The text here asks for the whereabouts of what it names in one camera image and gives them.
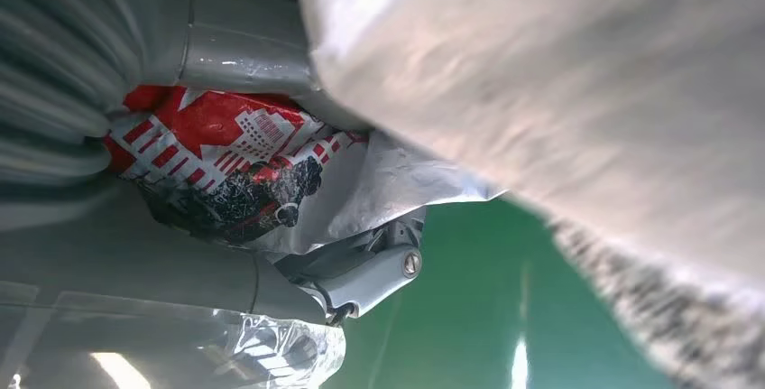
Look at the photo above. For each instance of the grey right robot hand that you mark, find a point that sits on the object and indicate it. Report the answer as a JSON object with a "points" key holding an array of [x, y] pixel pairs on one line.
{"points": [[149, 278]]}

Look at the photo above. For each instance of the ribbed grey right arm sleeve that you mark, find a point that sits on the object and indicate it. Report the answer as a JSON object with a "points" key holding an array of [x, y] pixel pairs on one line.
{"points": [[54, 75]]}

